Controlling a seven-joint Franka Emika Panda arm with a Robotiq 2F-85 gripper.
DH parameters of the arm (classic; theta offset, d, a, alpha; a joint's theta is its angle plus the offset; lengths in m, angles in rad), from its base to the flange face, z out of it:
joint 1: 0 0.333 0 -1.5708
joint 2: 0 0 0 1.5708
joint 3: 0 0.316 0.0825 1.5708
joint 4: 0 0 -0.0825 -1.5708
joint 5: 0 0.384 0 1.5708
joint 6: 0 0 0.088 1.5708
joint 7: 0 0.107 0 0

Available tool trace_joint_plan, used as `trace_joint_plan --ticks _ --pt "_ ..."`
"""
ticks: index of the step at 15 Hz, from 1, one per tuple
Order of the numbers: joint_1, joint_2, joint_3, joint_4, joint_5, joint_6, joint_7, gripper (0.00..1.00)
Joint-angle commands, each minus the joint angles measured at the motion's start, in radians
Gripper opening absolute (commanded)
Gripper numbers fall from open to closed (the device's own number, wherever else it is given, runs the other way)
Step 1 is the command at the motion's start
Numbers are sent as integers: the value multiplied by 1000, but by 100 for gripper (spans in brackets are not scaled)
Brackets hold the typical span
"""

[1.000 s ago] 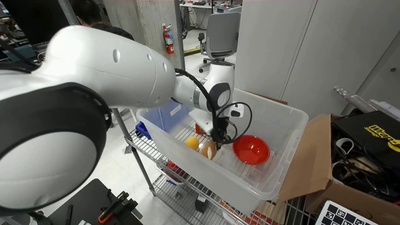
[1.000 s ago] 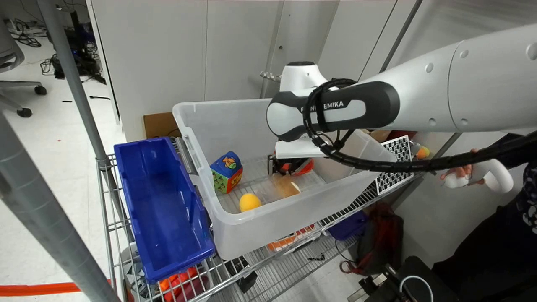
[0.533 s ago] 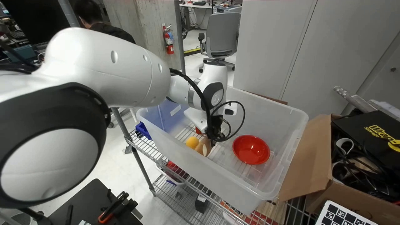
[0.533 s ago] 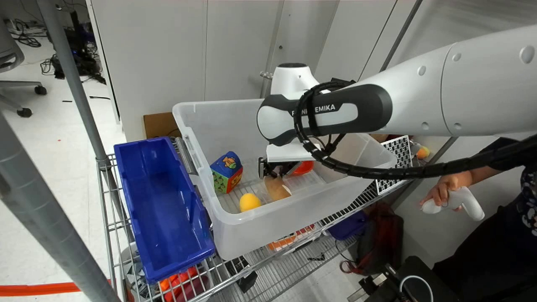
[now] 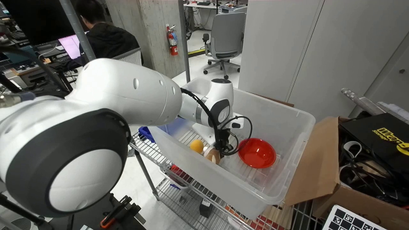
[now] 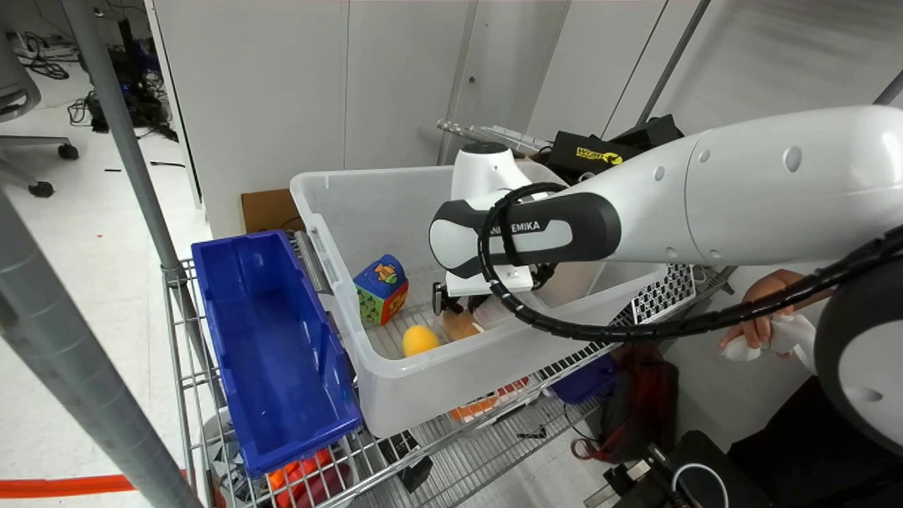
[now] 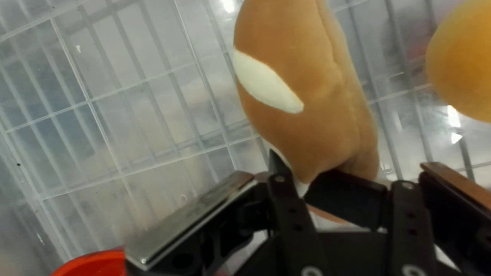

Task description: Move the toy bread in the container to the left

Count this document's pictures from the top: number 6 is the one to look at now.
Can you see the black device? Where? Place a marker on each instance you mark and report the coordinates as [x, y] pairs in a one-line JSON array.
[[635, 480]]

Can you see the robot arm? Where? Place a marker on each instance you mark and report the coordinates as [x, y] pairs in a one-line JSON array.
[[741, 190]]

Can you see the small blue bin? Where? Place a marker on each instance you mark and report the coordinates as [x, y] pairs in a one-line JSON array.
[[582, 379]]

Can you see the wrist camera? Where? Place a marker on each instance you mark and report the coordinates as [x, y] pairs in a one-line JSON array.
[[494, 281]]

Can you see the orange floor tape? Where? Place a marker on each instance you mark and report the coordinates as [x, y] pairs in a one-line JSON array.
[[63, 486]]

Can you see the blue plastic bin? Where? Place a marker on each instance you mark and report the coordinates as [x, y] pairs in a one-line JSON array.
[[275, 346]]

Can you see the black power brick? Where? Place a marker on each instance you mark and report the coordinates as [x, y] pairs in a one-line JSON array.
[[409, 458]]

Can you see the red and black bag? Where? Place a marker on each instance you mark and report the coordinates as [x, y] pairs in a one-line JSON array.
[[638, 402]]

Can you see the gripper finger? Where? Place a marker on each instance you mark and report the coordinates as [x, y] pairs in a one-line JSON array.
[[437, 300], [460, 305]]

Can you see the white-keyed keyboard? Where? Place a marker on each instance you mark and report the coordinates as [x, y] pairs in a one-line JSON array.
[[663, 293]]

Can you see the yellow toy lemon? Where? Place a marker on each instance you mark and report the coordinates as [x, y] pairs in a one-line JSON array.
[[420, 341]]

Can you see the silver metal bar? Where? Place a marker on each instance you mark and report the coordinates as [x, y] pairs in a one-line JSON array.
[[487, 134]]

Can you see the white hand controller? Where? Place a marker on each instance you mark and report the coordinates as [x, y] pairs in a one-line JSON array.
[[784, 337]]

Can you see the person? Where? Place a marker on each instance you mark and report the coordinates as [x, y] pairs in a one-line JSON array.
[[765, 289]]

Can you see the colourful soft toy cube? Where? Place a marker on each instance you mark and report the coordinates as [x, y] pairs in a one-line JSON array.
[[381, 289]]

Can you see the grey office chair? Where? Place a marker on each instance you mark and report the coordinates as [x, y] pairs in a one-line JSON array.
[[14, 92]]

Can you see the black box with yellow label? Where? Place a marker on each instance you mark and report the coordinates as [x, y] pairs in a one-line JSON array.
[[589, 156]]

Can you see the heap of orange toys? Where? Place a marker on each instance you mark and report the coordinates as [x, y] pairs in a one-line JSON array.
[[303, 476]]

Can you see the clear plastic bin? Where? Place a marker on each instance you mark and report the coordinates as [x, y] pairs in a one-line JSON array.
[[395, 204]]

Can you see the brown cardboard box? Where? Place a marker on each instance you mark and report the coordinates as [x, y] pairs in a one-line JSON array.
[[268, 210]]

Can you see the orange packet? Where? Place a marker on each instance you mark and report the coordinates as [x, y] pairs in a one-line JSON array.
[[487, 404]]

